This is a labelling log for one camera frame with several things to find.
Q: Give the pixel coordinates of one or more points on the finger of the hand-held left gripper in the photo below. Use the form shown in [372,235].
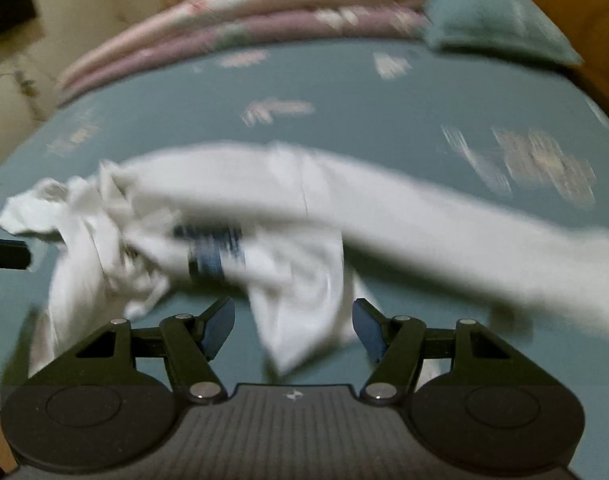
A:
[7,254]

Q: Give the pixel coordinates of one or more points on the white long-sleeve printed shirt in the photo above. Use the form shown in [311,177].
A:
[294,195]

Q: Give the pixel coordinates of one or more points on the wooden headboard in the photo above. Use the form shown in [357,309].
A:
[579,5]

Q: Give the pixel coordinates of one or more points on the teal pillow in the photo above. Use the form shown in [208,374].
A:
[494,20]

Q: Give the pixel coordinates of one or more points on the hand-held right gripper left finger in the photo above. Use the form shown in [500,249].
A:
[217,327]

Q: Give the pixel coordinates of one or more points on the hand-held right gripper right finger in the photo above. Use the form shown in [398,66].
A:
[367,327]

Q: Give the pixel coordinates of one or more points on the purple floral quilt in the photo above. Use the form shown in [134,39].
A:
[264,25]

